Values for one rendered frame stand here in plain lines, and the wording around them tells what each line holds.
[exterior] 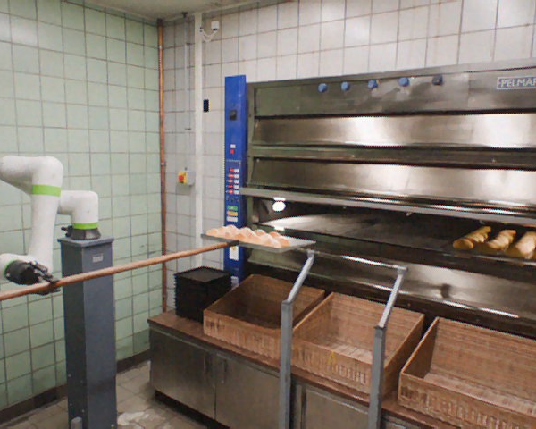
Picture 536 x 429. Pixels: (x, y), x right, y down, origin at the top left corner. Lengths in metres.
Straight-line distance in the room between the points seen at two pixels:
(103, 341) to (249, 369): 0.81
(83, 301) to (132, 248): 1.08
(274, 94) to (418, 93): 0.91
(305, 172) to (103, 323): 1.44
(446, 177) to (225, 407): 1.75
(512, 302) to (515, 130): 0.80
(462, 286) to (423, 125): 0.83
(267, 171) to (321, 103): 0.56
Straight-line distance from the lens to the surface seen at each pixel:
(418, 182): 2.51
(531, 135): 2.38
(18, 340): 3.30
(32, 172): 2.23
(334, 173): 2.72
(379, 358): 2.10
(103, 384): 2.84
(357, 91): 2.68
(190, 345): 2.91
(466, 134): 2.44
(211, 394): 2.92
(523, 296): 2.48
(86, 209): 2.54
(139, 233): 3.60
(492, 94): 2.45
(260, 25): 3.11
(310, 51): 2.86
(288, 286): 2.95
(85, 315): 2.61
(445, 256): 2.51
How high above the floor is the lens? 1.70
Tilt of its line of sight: 9 degrees down
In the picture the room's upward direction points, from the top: 1 degrees clockwise
